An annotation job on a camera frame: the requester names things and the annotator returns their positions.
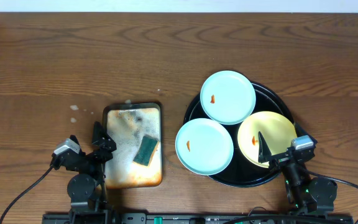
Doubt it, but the yellow plate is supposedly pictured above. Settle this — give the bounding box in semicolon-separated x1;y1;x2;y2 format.
237;111;297;169

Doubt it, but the green yellow sponge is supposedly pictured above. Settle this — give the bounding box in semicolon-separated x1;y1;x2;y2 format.
133;135;159;166

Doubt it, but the light blue plate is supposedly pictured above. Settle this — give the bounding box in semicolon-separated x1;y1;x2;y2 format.
200;70;256;125
175;118;234;176

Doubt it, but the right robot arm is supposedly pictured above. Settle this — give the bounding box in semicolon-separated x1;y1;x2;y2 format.
258;132;337;217

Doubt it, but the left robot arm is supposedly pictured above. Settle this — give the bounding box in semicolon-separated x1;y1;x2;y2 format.
50;121;116;223

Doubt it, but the rectangular soapy metal tray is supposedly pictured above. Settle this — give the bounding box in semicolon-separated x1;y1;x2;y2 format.
103;103;162;189

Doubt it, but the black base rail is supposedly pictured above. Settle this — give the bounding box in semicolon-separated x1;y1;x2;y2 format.
42;213;354;224

